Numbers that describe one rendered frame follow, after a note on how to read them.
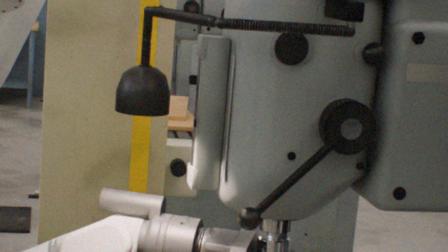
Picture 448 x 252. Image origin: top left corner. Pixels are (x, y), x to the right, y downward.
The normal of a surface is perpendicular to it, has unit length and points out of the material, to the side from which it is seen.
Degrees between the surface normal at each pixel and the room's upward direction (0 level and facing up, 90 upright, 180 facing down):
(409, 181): 90
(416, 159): 90
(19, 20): 86
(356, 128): 90
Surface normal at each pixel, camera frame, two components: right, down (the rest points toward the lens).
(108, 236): -0.17, 0.04
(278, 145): 0.10, 0.19
